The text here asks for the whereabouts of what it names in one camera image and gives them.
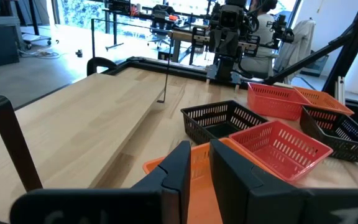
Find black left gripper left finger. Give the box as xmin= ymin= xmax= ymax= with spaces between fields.
xmin=131 ymin=139 xmax=193 ymax=224

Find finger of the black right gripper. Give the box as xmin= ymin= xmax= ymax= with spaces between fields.
xmin=210 ymin=28 xmax=226 ymax=56
xmin=225 ymin=28 xmax=241 ymax=56

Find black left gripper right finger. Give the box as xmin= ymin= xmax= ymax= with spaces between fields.
xmin=209 ymin=138 xmax=310 ymax=224

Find orange slotted plastic basket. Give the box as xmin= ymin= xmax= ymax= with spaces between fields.
xmin=142 ymin=138 xmax=281 ymax=224
xmin=293 ymin=86 xmax=355 ymax=116

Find red slotted plastic basket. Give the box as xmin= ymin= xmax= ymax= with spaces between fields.
xmin=228 ymin=120 xmax=334 ymax=183
xmin=246 ymin=82 xmax=311 ymax=121

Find black slotted plastic basket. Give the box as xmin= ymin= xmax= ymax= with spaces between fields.
xmin=180 ymin=100 xmax=269 ymax=146
xmin=299 ymin=105 xmax=358 ymax=163

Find black metal wooden board shelf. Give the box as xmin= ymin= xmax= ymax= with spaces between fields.
xmin=0 ymin=17 xmax=173 ymax=223

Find person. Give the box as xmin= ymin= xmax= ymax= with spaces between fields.
xmin=240 ymin=0 xmax=280 ymax=78

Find background wooden desk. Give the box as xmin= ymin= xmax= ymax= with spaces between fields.
xmin=169 ymin=29 xmax=217 ymax=65

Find white hanging jacket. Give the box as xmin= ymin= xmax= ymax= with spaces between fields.
xmin=273 ymin=19 xmax=317 ymax=74

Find black office chair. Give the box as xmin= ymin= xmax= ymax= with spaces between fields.
xmin=147 ymin=4 xmax=172 ymax=50

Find silver aluminium profile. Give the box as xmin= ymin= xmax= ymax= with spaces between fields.
xmin=336 ymin=76 xmax=347 ymax=105

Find low wheeled dolly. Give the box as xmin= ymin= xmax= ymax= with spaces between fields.
xmin=22 ymin=32 xmax=53 ymax=50

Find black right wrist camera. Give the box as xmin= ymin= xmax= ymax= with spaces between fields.
xmin=219 ymin=4 xmax=245 ymax=29

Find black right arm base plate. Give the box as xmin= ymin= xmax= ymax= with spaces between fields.
xmin=206 ymin=63 xmax=242 ymax=85

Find black aluminium table frame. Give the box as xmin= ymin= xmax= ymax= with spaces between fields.
xmin=104 ymin=0 xmax=358 ymax=131

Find black bent metal bracket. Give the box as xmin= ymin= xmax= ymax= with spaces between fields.
xmin=86 ymin=57 xmax=119 ymax=77

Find grey floor cable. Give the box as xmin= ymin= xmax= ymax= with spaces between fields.
xmin=19 ymin=49 xmax=62 ymax=60

